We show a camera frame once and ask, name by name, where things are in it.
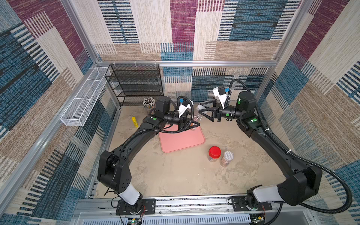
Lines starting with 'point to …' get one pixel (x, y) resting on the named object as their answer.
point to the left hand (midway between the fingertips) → (198, 121)
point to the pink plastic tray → (174, 142)
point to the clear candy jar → (193, 128)
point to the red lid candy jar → (214, 152)
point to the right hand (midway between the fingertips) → (202, 110)
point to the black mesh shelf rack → (132, 82)
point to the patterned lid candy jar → (228, 156)
